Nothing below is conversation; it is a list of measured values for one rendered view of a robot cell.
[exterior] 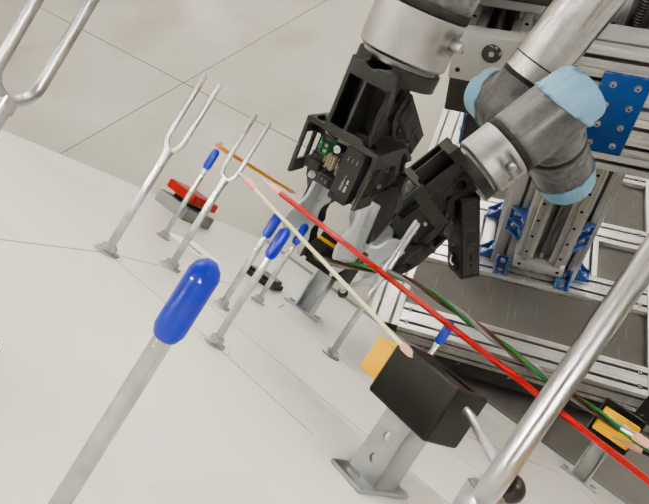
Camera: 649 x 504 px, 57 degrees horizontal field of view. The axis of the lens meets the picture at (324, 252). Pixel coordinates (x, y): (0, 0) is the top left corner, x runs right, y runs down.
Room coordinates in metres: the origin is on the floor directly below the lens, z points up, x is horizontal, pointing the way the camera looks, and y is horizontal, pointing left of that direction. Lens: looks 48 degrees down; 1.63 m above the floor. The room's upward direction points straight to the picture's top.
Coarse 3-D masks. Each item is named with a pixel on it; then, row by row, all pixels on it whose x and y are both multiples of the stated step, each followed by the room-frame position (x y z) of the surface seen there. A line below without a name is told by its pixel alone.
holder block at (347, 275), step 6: (324, 234) 0.43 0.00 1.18; (330, 240) 0.43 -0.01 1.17; (306, 258) 0.41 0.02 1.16; (312, 264) 0.41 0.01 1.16; (324, 270) 0.40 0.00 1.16; (348, 270) 0.41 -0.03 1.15; (354, 270) 0.42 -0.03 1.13; (342, 276) 0.40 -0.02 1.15; (348, 276) 0.41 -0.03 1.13; (354, 276) 0.42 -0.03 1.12; (348, 282) 0.41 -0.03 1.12
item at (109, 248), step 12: (216, 84) 0.35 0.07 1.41; (192, 96) 0.36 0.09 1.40; (204, 108) 0.34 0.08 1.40; (180, 120) 0.35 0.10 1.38; (168, 132) 0.34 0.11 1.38; (192, 132) 0.33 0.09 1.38; (168, 144) 0.33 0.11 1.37; (180, 144) 0.33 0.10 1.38; (168, 156) 0.32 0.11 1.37; (156, 168) 0.32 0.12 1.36; (144, 192) 0.31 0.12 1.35; (132, 204) 0.30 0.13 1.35; (132, 216) 0.30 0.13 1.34; (120, 228) 0.29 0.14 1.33; (108, 252) 0.28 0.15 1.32
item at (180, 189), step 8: (168, 184) 0.56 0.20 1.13; (176, 184) 0.56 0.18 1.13; (184, 184) 0.58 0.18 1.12; (176, 192) 0.55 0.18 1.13; (184, 192) 0.55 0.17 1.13; (192, 200) 0.53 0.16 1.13; (200, 200) 0.54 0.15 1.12; (192, 208) 0.54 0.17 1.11; (200, 208) 0.55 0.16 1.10; (216, 208) 0.56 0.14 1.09
